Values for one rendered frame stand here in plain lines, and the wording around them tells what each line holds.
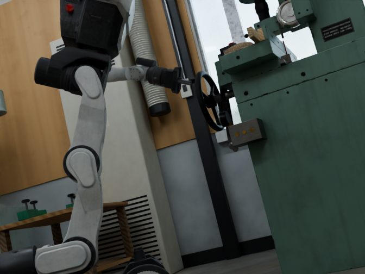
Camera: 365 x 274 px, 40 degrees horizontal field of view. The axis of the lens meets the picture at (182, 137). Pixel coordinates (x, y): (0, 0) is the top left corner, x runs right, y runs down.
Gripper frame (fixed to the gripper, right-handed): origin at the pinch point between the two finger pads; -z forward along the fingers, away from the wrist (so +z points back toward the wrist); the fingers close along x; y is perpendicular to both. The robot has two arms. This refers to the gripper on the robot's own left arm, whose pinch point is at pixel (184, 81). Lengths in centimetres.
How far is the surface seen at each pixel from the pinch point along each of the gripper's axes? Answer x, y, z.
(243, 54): 20.0, -18.3, -32.8
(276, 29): 28.6, 11.1, -35.2
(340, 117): 3, -16, -73
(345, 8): 41, 7, -63
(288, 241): -45, -31, -66
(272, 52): 22, -17, -44
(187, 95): -34, 105, 49
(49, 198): -129, 71, 140
